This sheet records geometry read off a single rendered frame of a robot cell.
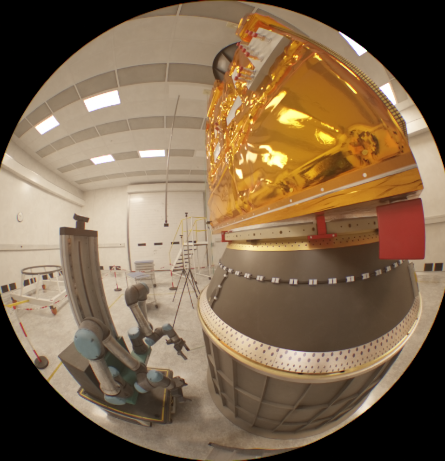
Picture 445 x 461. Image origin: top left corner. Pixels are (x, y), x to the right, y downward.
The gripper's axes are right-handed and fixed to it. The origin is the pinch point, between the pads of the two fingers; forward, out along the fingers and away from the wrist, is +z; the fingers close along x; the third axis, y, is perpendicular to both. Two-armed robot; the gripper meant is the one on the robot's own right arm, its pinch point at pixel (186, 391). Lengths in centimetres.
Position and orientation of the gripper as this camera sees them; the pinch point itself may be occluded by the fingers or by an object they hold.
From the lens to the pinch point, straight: 108.7
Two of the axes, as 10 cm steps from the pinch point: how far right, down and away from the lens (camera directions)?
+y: -8.6, 4.4, -2.7
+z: 4.0, 9.0, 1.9
